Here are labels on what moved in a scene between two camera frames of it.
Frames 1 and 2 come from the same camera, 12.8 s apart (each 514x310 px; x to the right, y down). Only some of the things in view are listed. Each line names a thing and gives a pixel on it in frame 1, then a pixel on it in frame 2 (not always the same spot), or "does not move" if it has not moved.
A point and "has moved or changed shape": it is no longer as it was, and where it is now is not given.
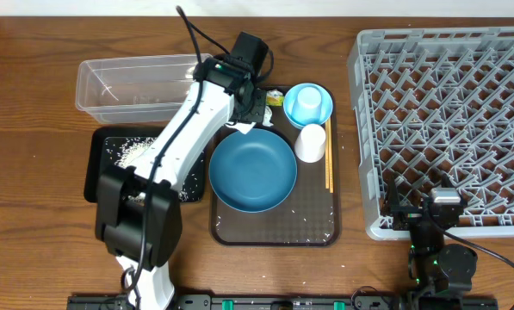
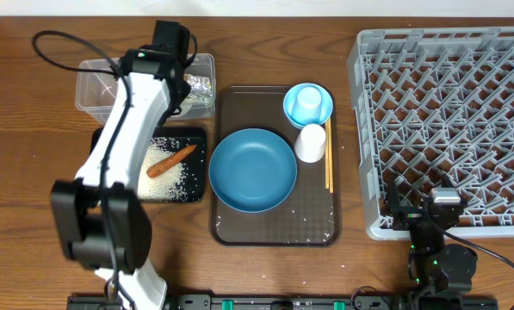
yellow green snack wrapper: (274, 97) has moved or changed shape
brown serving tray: (310, 217) does not move
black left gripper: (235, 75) -> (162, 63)
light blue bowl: (307, 103) does not move
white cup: (310, 143) does not move
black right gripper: (411, 213) does not move
